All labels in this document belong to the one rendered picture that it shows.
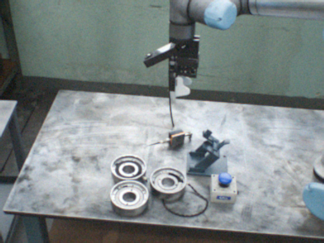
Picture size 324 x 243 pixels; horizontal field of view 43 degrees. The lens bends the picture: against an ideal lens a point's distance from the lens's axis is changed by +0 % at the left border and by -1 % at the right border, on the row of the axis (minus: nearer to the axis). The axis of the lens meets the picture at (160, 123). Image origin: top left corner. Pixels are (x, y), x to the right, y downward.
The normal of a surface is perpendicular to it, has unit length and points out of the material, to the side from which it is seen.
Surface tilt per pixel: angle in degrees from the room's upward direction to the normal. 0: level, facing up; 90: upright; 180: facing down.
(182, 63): 87
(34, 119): 0
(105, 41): 90
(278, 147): 0
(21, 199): 0
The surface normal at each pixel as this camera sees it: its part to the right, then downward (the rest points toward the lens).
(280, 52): -0.07, 0.61
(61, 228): 0.04, -0.79
